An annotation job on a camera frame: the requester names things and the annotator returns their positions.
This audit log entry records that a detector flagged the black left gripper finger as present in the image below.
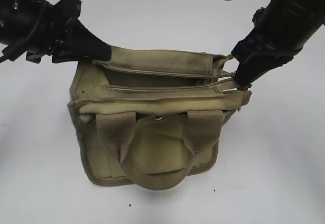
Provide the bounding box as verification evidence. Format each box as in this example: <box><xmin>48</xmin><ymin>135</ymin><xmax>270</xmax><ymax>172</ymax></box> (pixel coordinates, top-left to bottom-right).
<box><xmin>52</xmin><ymin>23</ymin><xmax>112</xmax><ymax>63</ymax></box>

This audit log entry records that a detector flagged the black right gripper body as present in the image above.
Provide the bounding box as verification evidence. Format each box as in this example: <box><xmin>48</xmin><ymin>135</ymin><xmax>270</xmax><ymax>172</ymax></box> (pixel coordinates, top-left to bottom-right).
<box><xmin>231</xmin><ymin>28</ymin><xmax>292</xmax><ymax>69</ymax></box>

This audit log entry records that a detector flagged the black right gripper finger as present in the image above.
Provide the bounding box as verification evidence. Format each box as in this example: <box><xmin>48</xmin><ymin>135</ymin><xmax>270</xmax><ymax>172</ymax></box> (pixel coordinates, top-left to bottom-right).
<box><xmin>234</xmin><ymin>56</ymin><xmax>269</xmax><ymax>87</ymax></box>

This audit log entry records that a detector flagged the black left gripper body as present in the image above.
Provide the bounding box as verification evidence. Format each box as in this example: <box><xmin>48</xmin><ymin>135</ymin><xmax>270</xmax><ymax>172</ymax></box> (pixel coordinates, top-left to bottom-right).
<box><xmin>26</xmin><ymin>0</ymin><xmax>81</xmax><ymax>63</ymax></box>

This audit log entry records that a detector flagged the yellow canvas bag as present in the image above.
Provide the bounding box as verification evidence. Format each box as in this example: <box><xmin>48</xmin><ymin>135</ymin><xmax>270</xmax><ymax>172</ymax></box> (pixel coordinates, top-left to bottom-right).
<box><xmin>68</xmin><ymin>47</ymin><xmax>251</xmax><ymax>190</ymax></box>

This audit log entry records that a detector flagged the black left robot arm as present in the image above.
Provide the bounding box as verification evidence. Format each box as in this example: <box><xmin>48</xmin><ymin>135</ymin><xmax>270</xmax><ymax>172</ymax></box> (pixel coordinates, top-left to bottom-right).
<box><xmin>1</xmin><ymin>0</ymin><xmax>112</xmax><ymax>63</ymax></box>

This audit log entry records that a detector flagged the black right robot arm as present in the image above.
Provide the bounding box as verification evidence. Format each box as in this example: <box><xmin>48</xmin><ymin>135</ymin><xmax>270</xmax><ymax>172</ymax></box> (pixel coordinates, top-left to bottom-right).
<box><xmin>231</xmin><ymin>0</ymin><xmax>324</xmax><ymax>87</ymax></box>

